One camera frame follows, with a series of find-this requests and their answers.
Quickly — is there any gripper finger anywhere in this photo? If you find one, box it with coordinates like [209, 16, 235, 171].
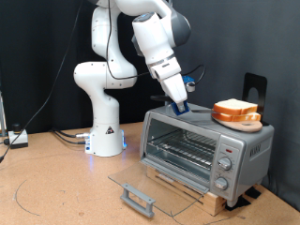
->
[176, 100, 188, 113]

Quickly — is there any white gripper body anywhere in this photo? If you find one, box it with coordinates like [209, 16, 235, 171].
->
[158, 72, 189, 106]

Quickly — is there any white bread slice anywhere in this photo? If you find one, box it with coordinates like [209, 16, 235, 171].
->
[211, 108, 262, 123]
[213, 98, 259, 116]

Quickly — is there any silver oven knob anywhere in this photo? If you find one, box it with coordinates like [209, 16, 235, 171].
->
[217, 157, 233, 172]
[213, 176, 229, 191]

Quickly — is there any silver toaster oven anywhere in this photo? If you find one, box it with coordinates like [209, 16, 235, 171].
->
[139, 102, 276, 208]

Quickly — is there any black metal bookend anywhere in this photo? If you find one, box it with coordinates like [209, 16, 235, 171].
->
[242, 72, 270, 127]

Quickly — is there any grey curtain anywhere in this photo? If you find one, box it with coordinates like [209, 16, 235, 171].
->
[172, 0, 300, 212]

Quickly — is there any slotted wooden block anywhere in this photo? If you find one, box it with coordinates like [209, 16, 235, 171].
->
[145, 165, 228, 217]

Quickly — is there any black foam pad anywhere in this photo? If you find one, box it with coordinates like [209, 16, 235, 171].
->
[245, 187, 262, 200]
[225, 195, 251, 211]

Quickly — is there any black curtain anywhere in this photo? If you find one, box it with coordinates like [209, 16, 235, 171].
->
[0, 0, 170, 135]

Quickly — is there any white power box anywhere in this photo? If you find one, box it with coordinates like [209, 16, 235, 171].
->
[7, 123, 29, 149]

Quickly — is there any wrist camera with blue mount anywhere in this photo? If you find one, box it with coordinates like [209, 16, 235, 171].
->
[182, 75, 197, 94]

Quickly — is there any wire oven rack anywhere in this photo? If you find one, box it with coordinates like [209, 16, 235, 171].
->
[146, 128, 218, 172]

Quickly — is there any black camera cable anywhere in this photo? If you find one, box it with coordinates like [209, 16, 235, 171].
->
[106, 0, 206, 84]

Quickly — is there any black cable with silver connector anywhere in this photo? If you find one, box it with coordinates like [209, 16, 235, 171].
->
[51, 127, 92, 139]

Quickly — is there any thin black base cable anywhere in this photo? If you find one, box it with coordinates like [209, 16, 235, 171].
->
[53, 130, 87, 145]

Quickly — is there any long black hanging cable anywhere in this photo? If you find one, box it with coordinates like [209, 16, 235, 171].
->
[0, 0, 83, 163]

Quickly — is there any metal frame bar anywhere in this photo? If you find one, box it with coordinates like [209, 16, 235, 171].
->
[0, 90, 8, 138]

